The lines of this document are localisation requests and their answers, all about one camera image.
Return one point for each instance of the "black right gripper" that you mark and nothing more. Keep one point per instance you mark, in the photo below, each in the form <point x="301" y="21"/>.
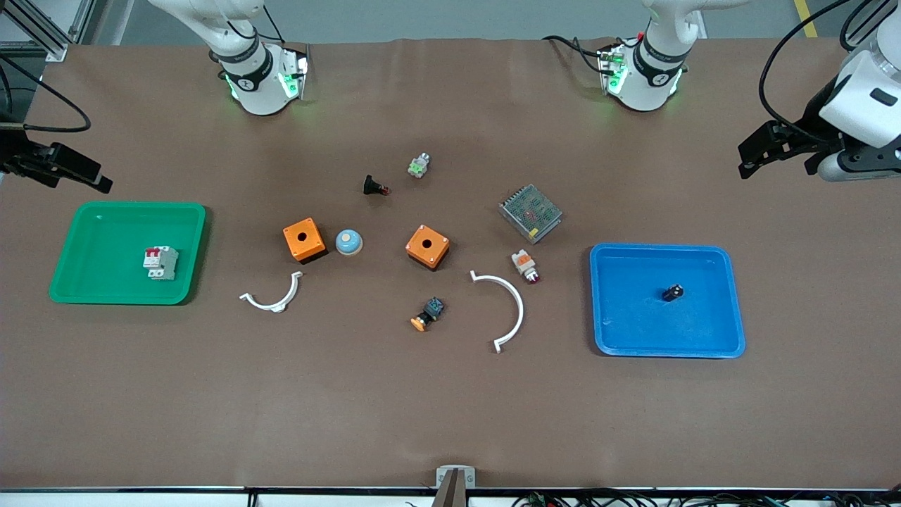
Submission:
<point x="15" y="156"/>

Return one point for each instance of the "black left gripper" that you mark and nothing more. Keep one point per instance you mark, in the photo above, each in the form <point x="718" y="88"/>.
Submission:
<point x="811" y="125"/>

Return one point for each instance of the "white red circuit breaker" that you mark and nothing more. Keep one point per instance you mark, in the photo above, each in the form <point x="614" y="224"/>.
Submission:
<point x="160" y="263"/>

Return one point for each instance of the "small black capacitor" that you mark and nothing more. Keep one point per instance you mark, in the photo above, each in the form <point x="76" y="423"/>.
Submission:
<point x="672" y="292"/>

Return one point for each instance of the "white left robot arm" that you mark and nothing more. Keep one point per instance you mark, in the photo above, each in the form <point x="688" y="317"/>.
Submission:
<point x="647" y="77"/>

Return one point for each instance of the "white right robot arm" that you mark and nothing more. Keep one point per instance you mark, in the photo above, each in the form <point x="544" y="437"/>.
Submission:
<point x="257" y="84"/>

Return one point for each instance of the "green plastic tray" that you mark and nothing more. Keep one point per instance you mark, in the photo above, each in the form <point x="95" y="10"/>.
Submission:
<point x="105" y="282"/>

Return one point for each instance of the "blue plastic tray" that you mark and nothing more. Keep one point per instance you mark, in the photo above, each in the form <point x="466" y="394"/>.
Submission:
<point x="633" y="331"/>

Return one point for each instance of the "metal mesh power supply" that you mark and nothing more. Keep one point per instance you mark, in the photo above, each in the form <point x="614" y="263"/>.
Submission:
<point x="531" y="213"/>

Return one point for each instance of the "orange white indicator lamp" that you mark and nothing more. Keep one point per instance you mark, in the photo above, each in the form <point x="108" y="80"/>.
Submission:
<point x="524" y="264"/>

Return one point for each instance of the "blue dome push button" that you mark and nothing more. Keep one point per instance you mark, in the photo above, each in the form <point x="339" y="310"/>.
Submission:
<point x="348" y="242"/>

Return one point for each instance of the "black red indicator light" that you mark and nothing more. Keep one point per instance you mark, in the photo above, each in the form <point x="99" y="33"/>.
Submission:
<point x="373" y="186"/>

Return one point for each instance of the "orange mushroom push button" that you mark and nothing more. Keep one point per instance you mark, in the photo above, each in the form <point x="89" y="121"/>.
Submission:
<point x="428" y="314"/>

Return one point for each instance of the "aluminium frame profile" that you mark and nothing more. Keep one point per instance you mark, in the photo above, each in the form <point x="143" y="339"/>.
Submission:
<point x="49" y="42"/>

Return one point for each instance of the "small white curved bracket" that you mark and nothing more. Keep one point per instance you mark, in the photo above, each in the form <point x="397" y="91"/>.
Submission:
<point x="271" y="305"/>

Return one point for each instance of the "orange button enclosure box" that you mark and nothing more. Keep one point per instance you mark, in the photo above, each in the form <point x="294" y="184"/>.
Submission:
<point x="304" y="241"/>
<point x="427" y="246"/>

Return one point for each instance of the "large white curved bracket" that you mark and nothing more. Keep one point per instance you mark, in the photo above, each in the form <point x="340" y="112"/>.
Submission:
<point x="519" y="310"/>

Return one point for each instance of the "green white switch module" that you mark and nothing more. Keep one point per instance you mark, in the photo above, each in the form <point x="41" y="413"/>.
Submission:
<point x="419" y="166"/>

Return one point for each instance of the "grey metal table bracket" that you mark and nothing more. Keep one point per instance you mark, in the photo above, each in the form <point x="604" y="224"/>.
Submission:
<point x="443" y="479"/>

